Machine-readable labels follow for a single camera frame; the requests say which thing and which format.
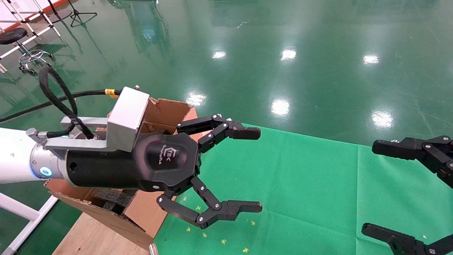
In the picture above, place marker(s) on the black stool with chrome base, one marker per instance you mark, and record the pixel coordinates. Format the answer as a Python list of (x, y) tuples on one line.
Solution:
[(12, 35)]

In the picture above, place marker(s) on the black tripod stand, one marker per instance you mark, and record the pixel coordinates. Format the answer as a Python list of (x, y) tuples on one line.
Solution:
[(75, 14)]

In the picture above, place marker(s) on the large open cardboard carton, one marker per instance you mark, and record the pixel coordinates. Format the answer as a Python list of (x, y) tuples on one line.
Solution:
[(141, 216)]

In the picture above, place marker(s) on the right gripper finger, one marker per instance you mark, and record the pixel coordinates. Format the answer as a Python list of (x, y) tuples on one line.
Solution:
[(403, 242), (424, 148)]

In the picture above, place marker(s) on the black round base stand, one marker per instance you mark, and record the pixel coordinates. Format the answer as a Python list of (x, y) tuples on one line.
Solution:
[(63, 15)]

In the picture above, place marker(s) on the black foam block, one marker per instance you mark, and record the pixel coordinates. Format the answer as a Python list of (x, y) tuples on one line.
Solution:
[(113, 200)]

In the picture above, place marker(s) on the white tube rack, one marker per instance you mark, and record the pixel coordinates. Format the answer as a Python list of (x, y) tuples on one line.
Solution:
[(49, 20)]

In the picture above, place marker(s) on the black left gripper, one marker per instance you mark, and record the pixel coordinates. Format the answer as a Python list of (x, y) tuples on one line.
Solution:
[(141, 166)]

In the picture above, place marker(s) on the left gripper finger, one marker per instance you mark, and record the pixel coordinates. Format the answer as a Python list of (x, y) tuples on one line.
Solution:
[(240, 132)]

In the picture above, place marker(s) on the white table leg frame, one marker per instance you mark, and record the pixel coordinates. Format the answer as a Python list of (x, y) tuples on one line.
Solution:
[(21, 209)]

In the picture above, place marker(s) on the green cloth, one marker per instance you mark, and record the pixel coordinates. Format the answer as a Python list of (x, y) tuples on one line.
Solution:
[(318, 184)]

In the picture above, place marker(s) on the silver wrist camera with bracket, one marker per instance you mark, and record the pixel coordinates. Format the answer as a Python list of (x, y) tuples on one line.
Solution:
[(127, 113)]

